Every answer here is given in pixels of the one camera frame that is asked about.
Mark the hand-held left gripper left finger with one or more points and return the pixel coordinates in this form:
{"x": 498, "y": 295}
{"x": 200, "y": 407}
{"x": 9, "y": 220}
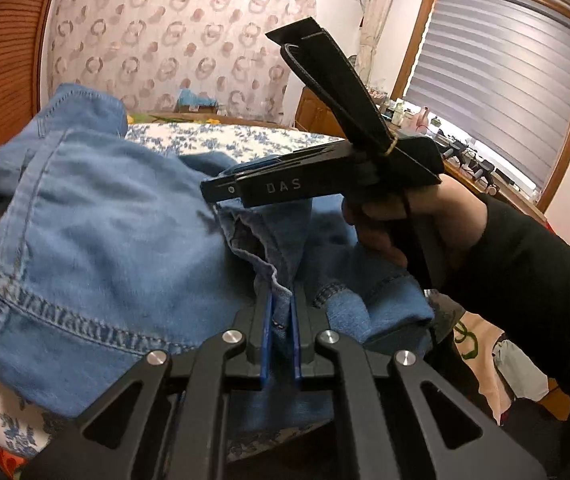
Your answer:
{"x": 265, "y": 345}

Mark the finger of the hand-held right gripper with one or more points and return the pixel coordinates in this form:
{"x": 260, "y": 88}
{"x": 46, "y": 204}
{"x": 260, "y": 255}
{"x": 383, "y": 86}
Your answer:
{"x": 265, "y": 190}
{"x": 285, "y": 162}

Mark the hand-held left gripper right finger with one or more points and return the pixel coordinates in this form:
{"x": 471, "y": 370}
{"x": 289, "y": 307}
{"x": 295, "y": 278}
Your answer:
{"x": 296, "y": 345}

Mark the blue denim pants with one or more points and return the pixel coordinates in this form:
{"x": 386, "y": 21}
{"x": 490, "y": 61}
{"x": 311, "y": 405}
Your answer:
{"x": 115, "y": 240}

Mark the person's right hand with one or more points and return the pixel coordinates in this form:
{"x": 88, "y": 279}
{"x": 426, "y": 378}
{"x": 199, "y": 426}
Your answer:
{"x": 455, "y": 230}

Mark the wooden cabinet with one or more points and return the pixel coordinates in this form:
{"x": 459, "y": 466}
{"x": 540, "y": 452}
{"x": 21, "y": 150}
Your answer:
{"x": 315, "y": 115}

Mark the pink bottle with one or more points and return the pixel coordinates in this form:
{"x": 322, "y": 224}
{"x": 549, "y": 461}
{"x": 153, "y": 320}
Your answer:
{"x": 421, "y": 119}

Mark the beige window curtain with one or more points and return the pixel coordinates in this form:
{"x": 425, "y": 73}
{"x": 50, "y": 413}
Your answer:
{"x": 372, "y": 20}

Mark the cardboard box with blue cloth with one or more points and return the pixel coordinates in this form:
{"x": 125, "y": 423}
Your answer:
{"x": 196, "y": 102}

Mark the floral blanket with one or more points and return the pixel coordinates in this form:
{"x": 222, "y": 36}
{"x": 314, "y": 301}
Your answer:
{"x": 165, "y": 118}

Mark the cream printed cloth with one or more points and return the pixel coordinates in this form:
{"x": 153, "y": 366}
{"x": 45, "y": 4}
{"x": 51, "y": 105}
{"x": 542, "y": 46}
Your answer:
{"x": 485, "y": 345}

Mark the wooden louvered closet door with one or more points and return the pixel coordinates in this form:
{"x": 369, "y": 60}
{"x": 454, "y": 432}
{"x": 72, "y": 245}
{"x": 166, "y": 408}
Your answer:
{"x": 0, "y": 60}

